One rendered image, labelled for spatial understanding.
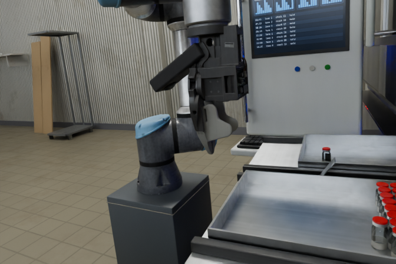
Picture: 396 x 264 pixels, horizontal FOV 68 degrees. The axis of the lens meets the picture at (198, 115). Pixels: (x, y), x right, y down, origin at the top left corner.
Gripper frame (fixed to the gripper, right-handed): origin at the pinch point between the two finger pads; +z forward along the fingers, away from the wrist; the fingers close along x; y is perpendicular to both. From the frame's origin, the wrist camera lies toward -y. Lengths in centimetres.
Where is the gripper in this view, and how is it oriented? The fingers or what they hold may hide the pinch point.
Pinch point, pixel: (207, 146)
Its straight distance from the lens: 51.9
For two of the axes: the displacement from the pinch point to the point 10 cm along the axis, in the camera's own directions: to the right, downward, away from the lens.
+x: 3.9, -2.1, 9.0
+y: 9.2, -0.1, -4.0
